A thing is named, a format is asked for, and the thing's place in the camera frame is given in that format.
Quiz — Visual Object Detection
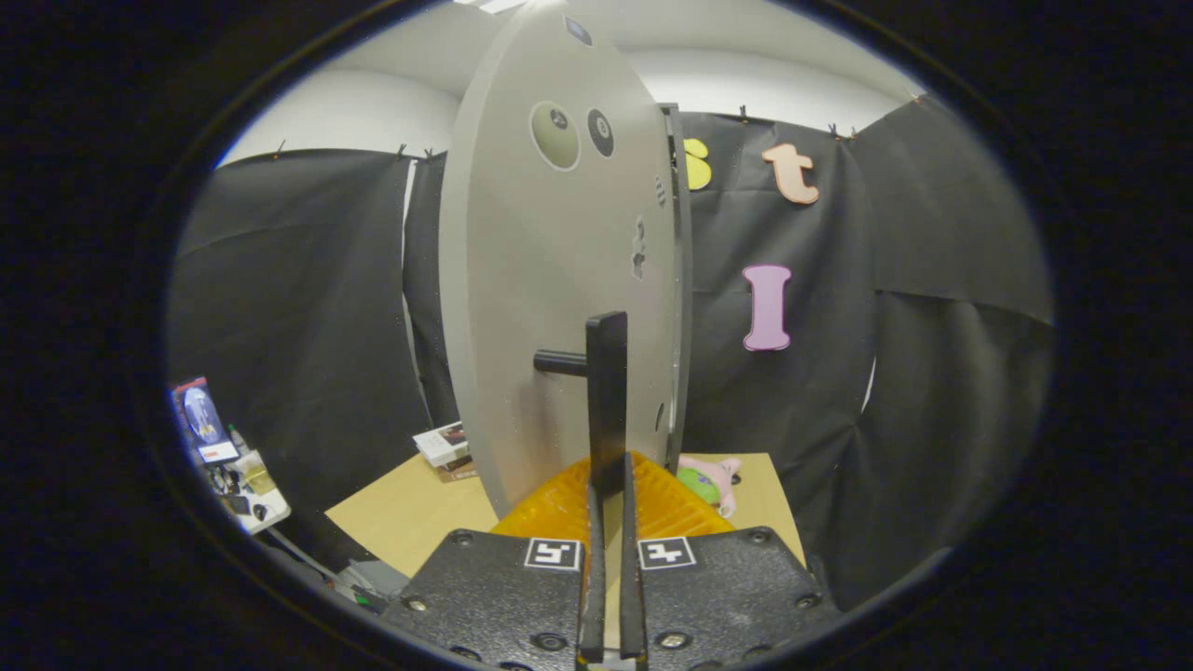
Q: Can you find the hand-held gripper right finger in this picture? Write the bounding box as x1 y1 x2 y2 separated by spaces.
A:
620 452 844 671

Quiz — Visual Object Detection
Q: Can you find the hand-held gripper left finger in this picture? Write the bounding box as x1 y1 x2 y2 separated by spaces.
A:
380 454 607 670

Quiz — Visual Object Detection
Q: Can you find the black door handle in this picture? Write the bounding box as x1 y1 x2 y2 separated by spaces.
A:
533 311 629 495

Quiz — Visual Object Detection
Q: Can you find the beige shoe cabinet door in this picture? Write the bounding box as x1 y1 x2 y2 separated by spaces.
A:
438 0 679 521

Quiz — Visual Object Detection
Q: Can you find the dark grey shoe cabinet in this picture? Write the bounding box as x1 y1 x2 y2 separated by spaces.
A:
662 103 695 476

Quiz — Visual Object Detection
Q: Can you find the pink and green plush toy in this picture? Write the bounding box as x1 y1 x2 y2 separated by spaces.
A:
675 455 743 519

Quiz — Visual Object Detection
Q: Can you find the white book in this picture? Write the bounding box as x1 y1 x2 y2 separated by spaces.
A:
413 421 470 468

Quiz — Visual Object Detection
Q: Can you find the cluttered white side table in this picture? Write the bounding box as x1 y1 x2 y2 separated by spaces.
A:
205 447 292 536

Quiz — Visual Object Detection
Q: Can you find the black backdrop cloth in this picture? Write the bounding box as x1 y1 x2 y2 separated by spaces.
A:
166 93 1056 611

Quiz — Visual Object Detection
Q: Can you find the blue printed box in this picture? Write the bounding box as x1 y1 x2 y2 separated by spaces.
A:
171 377 241 465

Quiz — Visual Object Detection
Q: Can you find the row of black cloth clips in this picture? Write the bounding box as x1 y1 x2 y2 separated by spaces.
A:
272 91 926 159

